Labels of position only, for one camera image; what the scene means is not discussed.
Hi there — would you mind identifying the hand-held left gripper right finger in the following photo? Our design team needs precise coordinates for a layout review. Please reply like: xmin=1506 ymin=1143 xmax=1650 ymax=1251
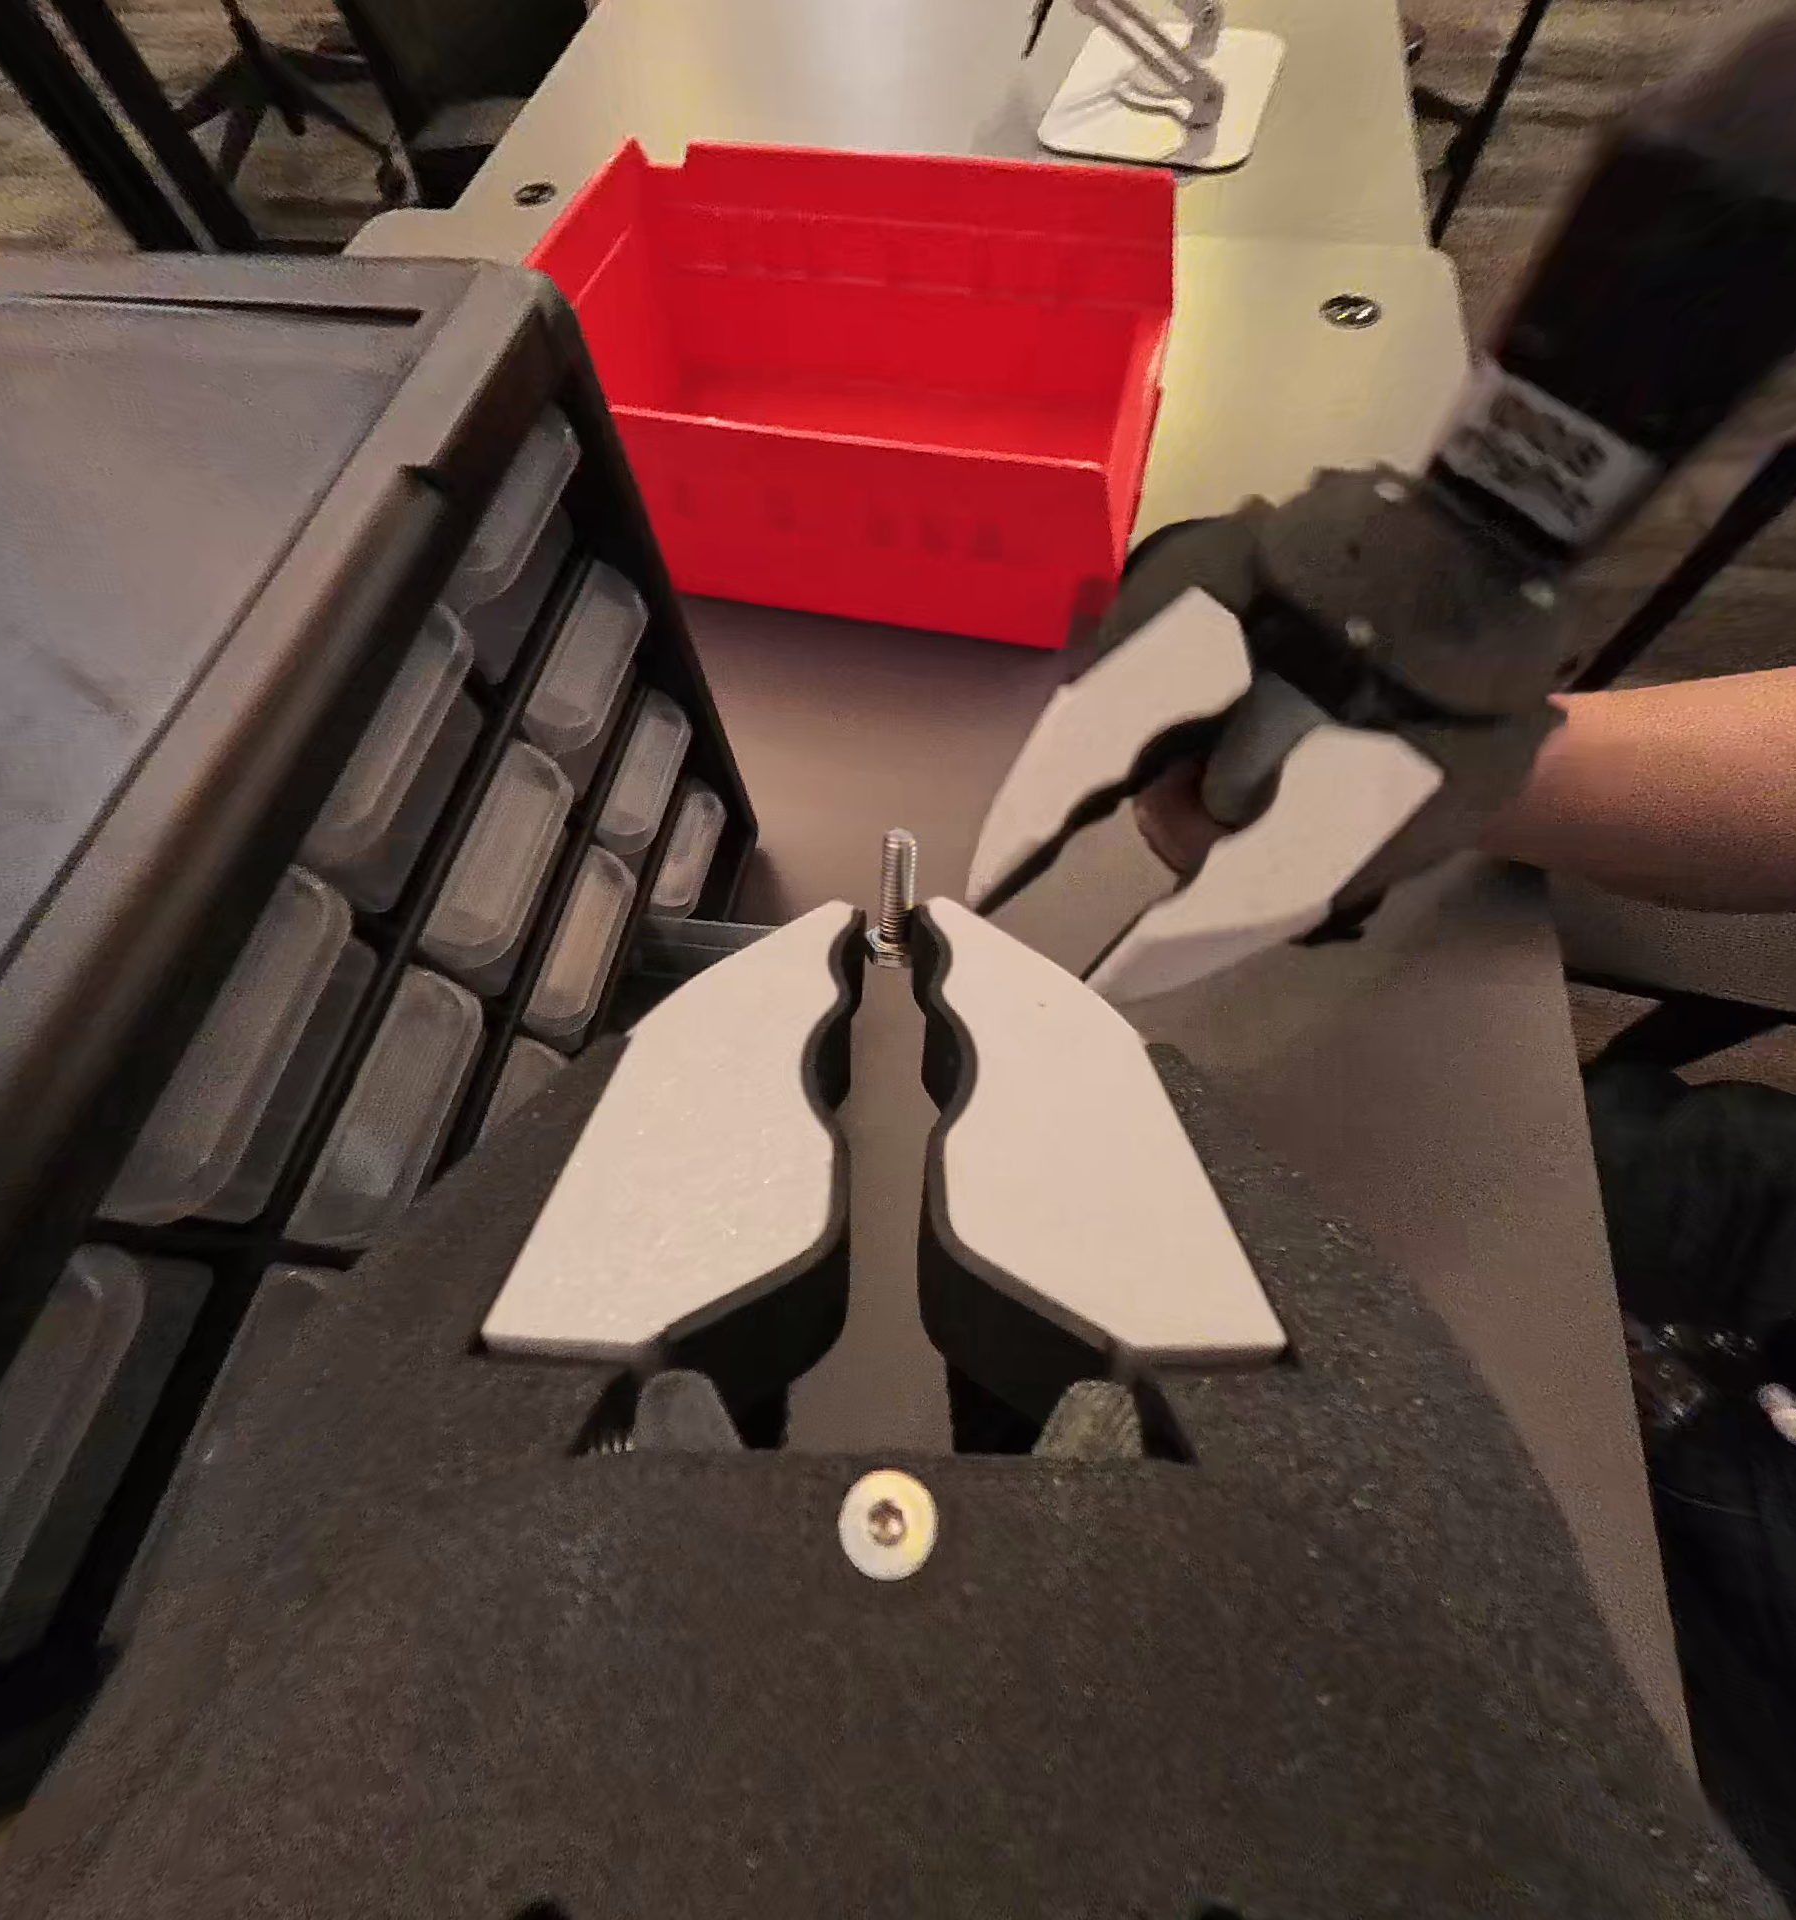
xmin=919 ymin=894 xmax=1292 ymax=1374

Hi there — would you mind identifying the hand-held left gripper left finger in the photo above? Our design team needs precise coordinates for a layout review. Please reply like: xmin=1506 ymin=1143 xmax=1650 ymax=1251
xmin=481 ymin=901 xmax=863 ymax=1374

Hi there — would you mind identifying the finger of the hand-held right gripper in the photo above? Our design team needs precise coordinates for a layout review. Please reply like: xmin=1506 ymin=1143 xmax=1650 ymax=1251
xmin=964 ymin=586 xmax=1261 ymax=919
xmin=1084 ymin=721 xmax=1449 ymax=1008

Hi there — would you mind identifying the small metal screw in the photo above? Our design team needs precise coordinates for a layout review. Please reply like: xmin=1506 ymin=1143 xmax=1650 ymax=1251
xmin=867 ymin=828 xmax=920 ymax=969

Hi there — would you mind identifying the red plastic bin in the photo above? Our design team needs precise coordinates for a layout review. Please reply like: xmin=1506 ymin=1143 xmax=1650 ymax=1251
xmin=526 ymin=136 xmax=1183 ymax=654

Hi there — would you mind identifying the black drawer cabinet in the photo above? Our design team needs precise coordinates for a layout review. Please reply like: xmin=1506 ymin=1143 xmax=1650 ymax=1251
xmin=0 ymin=249 xmax=761 ymax=1779

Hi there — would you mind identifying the person's right forearm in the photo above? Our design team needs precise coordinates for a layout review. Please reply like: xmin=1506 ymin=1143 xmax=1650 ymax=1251
xmin=1483 ymin=659 xmax=1796 ymax=923

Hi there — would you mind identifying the white stand base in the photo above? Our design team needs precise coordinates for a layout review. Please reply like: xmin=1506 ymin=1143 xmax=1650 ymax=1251
xmin=1035 ymin=0 xmax=1287 ymax=170

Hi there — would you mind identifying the black office chair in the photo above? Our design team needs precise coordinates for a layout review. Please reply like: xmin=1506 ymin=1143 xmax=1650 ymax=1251
xmin=178 ymin=0 xmax=592 ymax=205

